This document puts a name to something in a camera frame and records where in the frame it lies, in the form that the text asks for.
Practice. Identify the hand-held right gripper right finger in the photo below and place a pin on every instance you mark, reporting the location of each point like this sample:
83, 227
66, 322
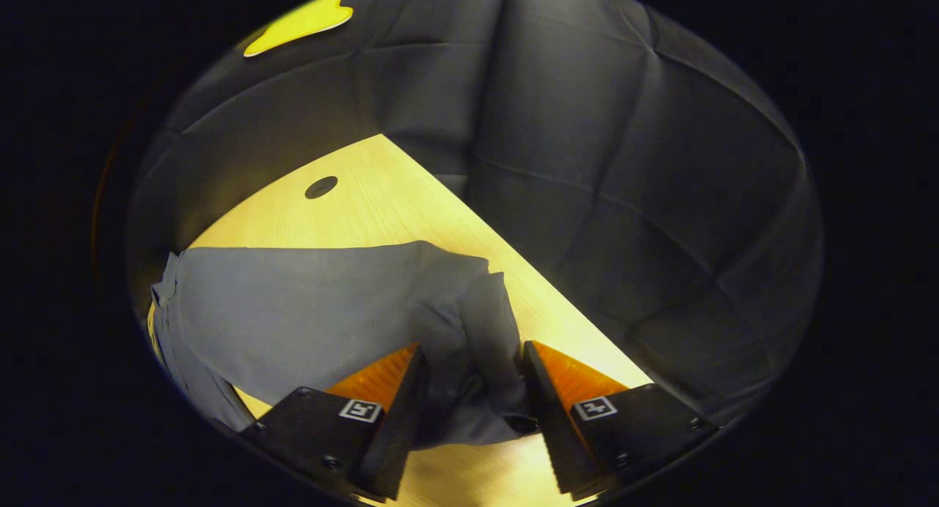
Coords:
549, 419

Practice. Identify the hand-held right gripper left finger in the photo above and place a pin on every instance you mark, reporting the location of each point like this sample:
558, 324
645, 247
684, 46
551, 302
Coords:
400, 419

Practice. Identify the grey long-sleeved polo shirt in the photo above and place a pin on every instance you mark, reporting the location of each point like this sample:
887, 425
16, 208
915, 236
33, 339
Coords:
315, 316

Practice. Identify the black backdrop cloth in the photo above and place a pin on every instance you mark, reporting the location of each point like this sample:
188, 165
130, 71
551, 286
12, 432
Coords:
623, 162

